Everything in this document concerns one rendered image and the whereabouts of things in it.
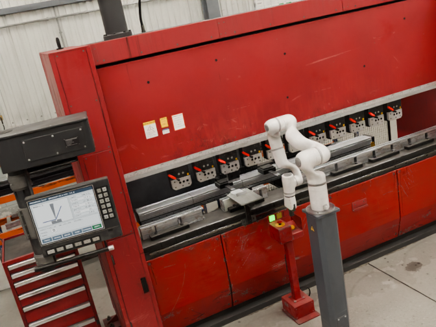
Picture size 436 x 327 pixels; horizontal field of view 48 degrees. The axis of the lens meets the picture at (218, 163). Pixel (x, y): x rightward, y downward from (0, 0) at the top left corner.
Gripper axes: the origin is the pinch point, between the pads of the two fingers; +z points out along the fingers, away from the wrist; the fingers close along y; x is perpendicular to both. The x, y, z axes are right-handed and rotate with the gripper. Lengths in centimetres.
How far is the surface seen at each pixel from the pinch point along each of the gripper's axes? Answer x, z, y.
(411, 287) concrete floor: 81, 82, 35
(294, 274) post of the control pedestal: -6, 50, 4
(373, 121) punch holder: 109, -35, -34
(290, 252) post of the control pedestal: -5.4, 31.0, 2.0
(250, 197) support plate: -23.0, -14.1, -18.6
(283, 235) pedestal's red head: -11.9, 11.9, 5.7
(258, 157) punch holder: -2, -34, -38
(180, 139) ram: -61, -66, -40
